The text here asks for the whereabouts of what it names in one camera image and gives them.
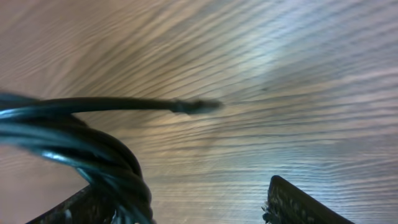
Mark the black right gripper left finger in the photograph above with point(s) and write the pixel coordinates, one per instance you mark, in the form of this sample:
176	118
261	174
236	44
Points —
87	206

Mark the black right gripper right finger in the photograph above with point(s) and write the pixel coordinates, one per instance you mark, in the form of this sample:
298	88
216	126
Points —
287	204

